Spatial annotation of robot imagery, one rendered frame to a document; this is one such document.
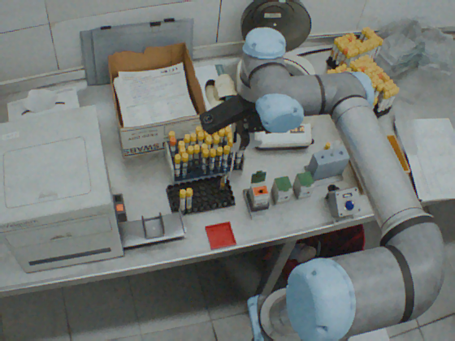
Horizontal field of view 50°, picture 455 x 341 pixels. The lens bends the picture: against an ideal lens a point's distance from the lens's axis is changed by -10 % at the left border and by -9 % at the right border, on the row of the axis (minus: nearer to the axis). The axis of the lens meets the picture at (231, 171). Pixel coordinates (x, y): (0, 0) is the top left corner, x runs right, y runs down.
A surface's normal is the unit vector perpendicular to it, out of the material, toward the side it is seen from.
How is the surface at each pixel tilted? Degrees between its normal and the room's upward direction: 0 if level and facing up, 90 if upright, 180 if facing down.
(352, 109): 27
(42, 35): 90
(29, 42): 90
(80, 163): 0
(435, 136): 0
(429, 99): 0
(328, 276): 16
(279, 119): 90
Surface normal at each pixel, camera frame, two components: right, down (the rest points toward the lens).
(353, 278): 0.06, -0.60
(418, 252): 0.06, -0.78
